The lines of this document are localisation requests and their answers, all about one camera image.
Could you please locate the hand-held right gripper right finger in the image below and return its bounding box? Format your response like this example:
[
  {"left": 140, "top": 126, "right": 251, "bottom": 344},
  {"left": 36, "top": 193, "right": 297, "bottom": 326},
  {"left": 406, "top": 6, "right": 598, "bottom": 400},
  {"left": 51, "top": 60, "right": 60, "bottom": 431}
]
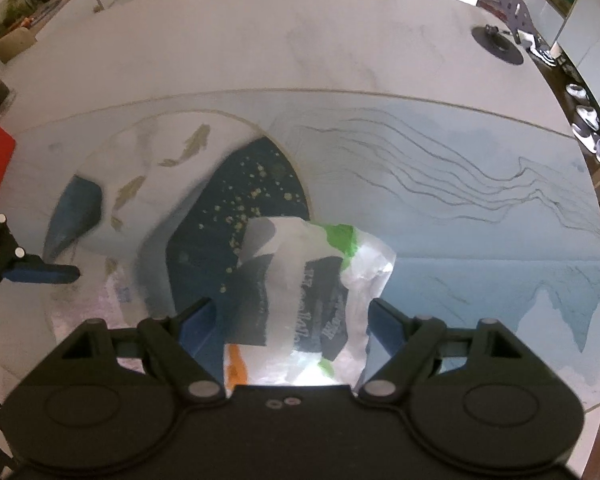
[{"left": 359, "top": 297, "right": 533, "bottom": 405}]

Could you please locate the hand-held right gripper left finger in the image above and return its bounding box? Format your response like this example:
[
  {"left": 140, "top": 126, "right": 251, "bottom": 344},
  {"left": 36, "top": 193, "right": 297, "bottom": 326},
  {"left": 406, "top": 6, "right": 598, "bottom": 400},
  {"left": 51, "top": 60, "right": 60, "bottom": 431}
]
[{"left": 42, "top": 297, "right": 227, "bottom": 404}]

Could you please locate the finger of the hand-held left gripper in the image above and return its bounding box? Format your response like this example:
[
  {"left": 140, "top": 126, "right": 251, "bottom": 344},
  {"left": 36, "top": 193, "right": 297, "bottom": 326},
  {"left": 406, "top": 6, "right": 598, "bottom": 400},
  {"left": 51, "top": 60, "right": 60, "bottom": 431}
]
[{"left": 0, "top": 214, "right": 81, "bottom": 311}]

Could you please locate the pink clear packet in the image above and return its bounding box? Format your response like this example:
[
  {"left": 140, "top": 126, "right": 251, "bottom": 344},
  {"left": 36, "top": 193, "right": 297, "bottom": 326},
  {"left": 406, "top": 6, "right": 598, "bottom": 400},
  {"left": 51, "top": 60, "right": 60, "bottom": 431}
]
[{"left": 55, "top": 257, "right": 148, "bottom": 376}]

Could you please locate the white food bag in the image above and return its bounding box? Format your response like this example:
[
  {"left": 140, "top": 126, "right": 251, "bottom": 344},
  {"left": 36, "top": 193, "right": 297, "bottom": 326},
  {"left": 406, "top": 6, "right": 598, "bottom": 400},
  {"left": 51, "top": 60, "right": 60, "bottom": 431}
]
[{"left": 222, "top": 216, "right": 398, "bottom": 389}]

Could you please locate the white patterned desktop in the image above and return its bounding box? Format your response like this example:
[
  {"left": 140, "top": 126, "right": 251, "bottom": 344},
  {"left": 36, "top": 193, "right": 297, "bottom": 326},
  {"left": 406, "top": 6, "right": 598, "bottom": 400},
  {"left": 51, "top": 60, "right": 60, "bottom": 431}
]
[{"left": 0, "top": 0, "right": 600, "bottom": 480}]

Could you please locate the small cardboard box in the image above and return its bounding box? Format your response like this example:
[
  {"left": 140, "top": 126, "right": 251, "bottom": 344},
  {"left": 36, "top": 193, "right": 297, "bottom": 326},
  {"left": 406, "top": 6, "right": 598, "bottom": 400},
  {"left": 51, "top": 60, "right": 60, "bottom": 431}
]
[{"left": 0, "top": 27, "right": 38, "bottom": 61}]

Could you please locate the black round desk disc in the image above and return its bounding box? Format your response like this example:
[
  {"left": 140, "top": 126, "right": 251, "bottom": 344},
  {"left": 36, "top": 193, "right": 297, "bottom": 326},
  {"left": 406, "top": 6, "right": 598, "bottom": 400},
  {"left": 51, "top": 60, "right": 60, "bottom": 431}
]
[{"left": 471, "top": 25, "right": 525, "bottom": 66}]

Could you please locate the black and white sneaker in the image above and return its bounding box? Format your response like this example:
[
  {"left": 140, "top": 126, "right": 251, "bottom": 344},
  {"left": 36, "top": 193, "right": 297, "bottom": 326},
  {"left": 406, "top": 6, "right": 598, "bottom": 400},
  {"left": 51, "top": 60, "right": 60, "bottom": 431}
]
[{"left": 530, "top": 35, "right": 564, "bottom": 69}]

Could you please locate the light blue cabinet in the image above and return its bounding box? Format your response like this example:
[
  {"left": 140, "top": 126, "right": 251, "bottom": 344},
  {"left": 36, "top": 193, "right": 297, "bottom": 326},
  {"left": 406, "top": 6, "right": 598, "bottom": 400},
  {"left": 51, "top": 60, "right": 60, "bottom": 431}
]
[{"left": 522, "top": 0, "right": 600, "bottom": 103}]

